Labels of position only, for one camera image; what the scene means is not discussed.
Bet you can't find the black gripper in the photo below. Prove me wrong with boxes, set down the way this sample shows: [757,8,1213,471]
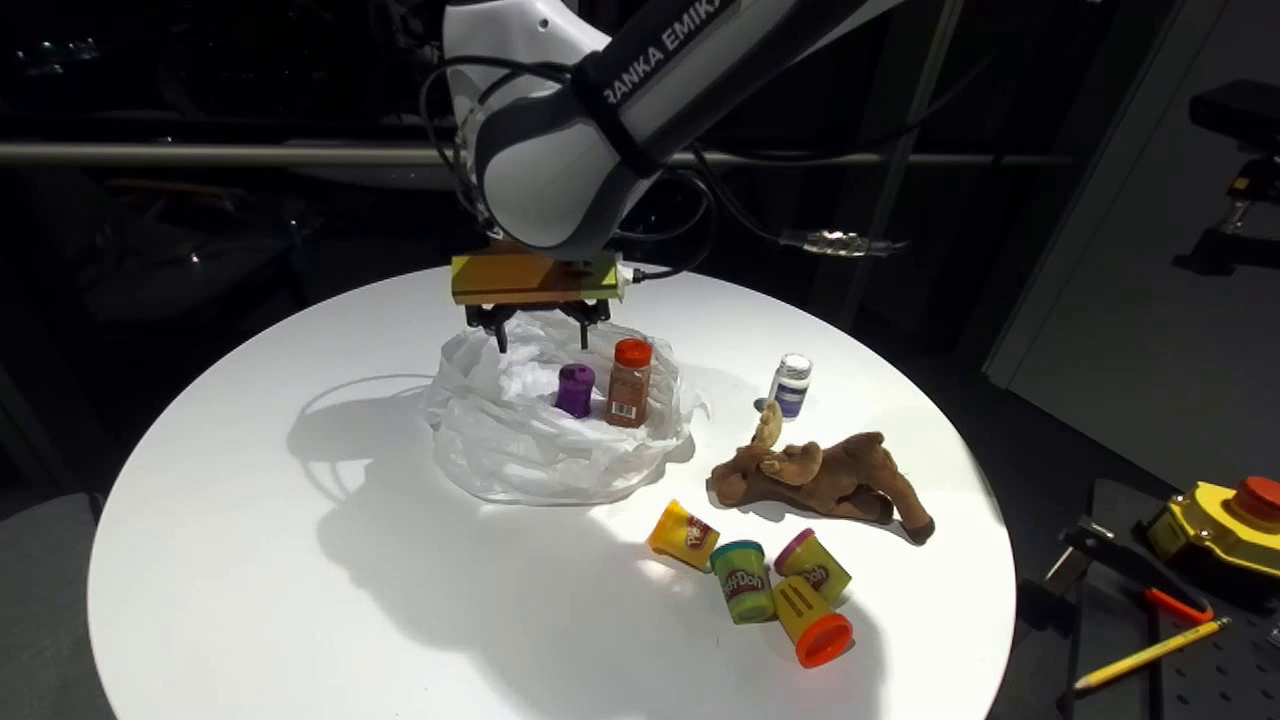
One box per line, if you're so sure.
[461,301,616,358]

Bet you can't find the purple play-doh can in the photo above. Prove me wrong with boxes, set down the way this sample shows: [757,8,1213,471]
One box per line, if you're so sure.
[558,361,601,419]

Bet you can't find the play-doh can yellow lid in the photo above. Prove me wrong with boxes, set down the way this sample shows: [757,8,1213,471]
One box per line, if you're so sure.
[643,497,723,575]

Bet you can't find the play-doh can green lid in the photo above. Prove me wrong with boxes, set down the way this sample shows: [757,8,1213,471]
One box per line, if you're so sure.
[710,538,782,628]

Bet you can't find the play-doh can orange lid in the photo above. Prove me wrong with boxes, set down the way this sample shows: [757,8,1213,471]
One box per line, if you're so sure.
[773,572,860,671]

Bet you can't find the white crumpled plastic bag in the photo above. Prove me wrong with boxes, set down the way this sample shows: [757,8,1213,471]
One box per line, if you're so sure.
[419,313,705,513]

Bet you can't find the white pill bottle blue label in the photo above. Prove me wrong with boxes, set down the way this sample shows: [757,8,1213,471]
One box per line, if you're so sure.
[768,352,816,424]

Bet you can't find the brown moose plush toy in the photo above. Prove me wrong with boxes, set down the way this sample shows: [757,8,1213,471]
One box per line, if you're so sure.
[705,397,940,547]

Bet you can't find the play-doh can pink lid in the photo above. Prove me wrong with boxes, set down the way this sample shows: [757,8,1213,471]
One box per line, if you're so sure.
[773,524,857,610]

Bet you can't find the grey slanted panel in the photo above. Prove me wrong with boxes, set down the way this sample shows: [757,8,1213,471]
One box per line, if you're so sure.
[980,0,1280,491]

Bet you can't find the red black screwdriver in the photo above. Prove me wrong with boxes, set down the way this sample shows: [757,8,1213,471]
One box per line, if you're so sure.
[1061,516,1221,628]

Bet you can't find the yellow pencil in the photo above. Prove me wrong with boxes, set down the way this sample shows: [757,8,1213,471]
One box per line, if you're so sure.
[1070,614,1233,695]

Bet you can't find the yellow emergency stop button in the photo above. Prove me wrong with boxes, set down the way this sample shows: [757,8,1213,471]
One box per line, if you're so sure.
[1150,471,1280,580]

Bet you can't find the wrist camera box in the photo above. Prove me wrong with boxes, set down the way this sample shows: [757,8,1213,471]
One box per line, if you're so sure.
[449,247,629,313]

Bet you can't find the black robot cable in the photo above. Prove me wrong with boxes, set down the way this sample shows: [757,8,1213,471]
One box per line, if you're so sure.
[419,51,937,287]

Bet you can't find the grey window rail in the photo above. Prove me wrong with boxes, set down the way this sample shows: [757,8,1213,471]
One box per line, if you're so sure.
[0,140,1073,174]

